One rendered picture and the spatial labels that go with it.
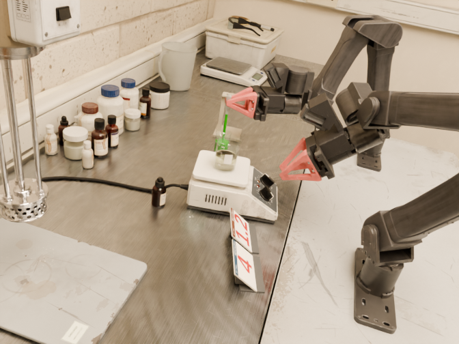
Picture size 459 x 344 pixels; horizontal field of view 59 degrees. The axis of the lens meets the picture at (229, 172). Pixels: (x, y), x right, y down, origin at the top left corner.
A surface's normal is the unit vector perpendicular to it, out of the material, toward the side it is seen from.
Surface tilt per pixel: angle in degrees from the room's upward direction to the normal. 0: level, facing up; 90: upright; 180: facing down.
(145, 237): 0
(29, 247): 0
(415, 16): 90
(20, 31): 90
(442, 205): 92
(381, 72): 92
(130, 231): 0
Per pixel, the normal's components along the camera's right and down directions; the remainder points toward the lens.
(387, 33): 0.22, 0.53
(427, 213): -0.93, 0.07
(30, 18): -0.27, 0.46
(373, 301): 0.15, -0.85
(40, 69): 0.95, 0.27
